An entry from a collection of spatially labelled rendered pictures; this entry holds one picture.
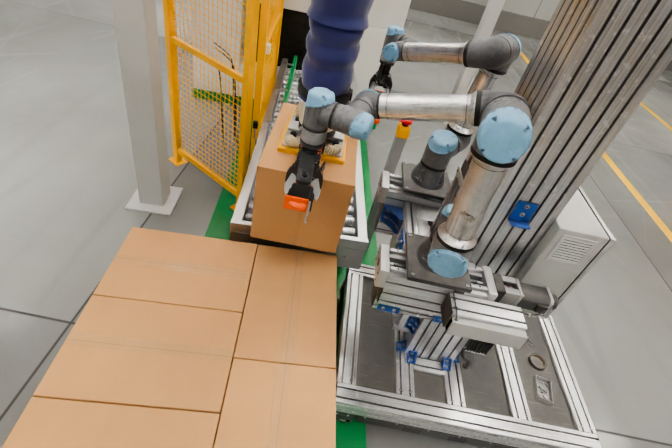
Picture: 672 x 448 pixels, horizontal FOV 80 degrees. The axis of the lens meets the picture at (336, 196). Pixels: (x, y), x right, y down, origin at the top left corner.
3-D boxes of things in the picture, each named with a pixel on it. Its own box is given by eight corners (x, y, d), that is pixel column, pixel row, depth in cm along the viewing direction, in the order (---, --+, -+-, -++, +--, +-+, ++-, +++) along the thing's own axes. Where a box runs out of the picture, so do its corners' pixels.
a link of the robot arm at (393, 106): (532, 81, 105) (356, 81, 122) (534, 94, 97) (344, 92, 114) (526, 122, 111) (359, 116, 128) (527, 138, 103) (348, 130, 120)
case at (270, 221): (275, 165, 230) (283, 101, 205) (343, 179, 232) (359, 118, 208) (250, 237, 182) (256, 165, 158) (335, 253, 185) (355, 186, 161)
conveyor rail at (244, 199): (280, 76, 392) (282, 57, 380) (285, 77, 392) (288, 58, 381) (229, 246, 211) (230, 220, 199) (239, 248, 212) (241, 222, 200)
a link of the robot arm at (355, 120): (381, 106, 112) (345, 93, 114) (369, 122, 104) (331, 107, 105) (373, 130, 117) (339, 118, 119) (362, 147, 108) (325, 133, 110)
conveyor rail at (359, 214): (345, 89, 399) (349, 70, 388) (350, 90, 400) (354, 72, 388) (350, 263, 218) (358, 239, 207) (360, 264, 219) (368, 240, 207)
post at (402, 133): (358, 242, 292) (398, 121, 230) (368, 243, 292) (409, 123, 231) (359, 248, 286) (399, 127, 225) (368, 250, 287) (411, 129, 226)
